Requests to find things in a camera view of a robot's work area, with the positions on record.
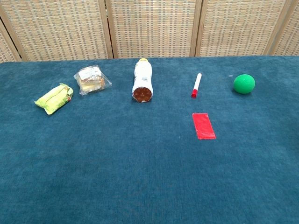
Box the red rectangular packet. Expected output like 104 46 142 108
192 113 216 140

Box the white-label bottle with yellow cap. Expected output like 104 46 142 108
131 58 154 104

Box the blue table cloth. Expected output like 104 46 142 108
0 55 299 224

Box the white marker with red cap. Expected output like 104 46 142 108
191 73 203 98

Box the clear bag of bread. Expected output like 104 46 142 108
73 65 113 96

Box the woven folding screen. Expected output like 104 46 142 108
0 0 299 63

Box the yellow-green snack packet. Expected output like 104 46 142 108
34 83 74 115

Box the green foam ball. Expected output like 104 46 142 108
233 74 256 95

